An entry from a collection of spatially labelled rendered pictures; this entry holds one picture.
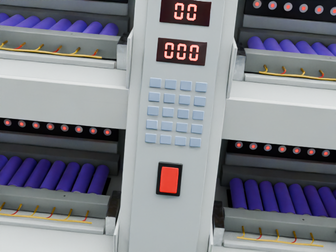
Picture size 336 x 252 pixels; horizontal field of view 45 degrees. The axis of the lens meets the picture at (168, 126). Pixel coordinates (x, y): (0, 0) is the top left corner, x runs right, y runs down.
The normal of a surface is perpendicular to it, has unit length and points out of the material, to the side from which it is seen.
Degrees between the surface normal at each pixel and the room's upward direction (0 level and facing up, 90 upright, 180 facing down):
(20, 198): 107
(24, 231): 17
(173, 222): 90
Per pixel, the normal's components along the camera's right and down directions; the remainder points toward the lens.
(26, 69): 0.07, -0.88
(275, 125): -0.06, 0.47
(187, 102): -0.04, 0.19
